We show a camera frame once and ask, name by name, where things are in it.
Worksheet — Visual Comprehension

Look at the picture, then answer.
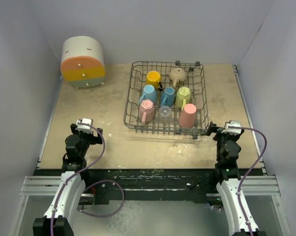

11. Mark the salmon pink tumbler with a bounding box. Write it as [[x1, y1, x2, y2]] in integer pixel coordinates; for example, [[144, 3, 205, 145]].
[[178, 104, 197, 128]]

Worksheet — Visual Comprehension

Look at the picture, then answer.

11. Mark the light green mug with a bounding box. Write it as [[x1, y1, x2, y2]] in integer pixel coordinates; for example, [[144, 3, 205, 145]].
[[175, 86, 191, 110]]

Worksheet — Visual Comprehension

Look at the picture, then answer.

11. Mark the pink faceted mug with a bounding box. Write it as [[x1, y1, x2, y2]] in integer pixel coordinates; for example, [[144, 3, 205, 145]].
[[139, 99, 154, 125]]

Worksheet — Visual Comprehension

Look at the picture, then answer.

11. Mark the light blue mug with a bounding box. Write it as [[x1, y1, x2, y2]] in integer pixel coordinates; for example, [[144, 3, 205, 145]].
[[139, 85, 157, 105]]

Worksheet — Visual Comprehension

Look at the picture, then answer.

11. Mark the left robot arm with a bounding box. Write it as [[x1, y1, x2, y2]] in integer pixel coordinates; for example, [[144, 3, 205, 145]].
[[32, 118, 103, 236]]

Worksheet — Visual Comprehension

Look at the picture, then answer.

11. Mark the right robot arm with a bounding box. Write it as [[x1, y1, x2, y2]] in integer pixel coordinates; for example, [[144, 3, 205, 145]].
[[205, 120, 267, 236]]

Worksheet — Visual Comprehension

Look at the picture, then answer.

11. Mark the teal blue mug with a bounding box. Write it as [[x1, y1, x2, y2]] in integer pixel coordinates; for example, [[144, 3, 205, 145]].
[[160, 87, 175, 107]]

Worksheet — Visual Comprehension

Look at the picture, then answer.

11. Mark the beige teapot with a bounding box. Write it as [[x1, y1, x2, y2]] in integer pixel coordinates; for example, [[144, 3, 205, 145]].
[[169, 67, 187, 88]]

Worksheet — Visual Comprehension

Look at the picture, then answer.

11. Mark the round drawer cabinet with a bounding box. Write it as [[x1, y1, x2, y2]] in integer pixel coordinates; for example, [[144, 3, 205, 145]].
[[60, 36, 106, 89]]

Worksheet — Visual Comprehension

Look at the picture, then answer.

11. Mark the yellow mug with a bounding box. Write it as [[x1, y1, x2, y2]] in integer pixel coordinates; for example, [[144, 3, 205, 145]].
[[146, 71, 163, 91]]

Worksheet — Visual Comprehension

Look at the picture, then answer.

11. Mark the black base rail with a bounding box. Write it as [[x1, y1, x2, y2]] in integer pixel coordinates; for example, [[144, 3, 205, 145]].
[[33, 168, 264, 206]]

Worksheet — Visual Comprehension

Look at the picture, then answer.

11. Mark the grey wire dish rack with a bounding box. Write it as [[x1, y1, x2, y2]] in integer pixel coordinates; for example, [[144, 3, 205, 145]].
[[123, 60, 209, 139]]

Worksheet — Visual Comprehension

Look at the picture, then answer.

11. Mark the aluminium frame rail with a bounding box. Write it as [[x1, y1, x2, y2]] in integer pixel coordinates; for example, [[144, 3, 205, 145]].
[[21, 176, 281, 196]]

